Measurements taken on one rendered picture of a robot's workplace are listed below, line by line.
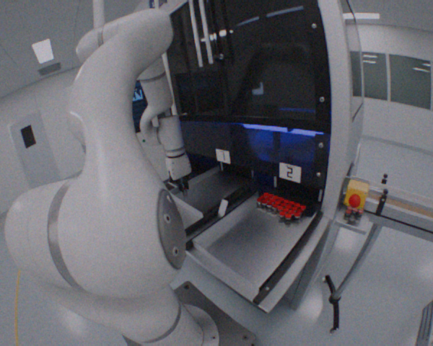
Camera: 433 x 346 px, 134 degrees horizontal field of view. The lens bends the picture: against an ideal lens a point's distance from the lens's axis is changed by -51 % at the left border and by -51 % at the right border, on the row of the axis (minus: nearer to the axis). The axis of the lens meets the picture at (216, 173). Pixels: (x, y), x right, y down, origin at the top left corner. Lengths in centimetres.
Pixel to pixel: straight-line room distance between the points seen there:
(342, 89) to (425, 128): 494
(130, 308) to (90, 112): 23
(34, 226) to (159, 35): 34
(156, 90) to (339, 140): 57
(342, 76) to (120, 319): 66
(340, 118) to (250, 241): 46
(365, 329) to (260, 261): 117
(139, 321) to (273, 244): 45
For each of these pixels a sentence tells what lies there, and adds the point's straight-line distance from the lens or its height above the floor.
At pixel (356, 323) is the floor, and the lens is 153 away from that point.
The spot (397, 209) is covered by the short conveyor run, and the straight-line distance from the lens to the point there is 79.
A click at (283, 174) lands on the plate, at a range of 69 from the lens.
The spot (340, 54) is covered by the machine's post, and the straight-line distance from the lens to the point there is 56.
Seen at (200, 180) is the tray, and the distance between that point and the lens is 97.
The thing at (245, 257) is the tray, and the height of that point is 88.
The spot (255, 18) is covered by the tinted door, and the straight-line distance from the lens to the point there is 70.
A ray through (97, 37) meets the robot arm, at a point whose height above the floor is 150.
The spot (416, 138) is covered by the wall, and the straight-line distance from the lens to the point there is 542.
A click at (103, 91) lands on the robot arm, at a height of 135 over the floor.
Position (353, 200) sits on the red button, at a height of 100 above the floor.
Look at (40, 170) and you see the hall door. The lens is 584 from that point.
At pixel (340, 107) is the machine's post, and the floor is 126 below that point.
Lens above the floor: 133
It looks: 26 degrees down
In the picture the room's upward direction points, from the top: 9 degrees counter-clockwise
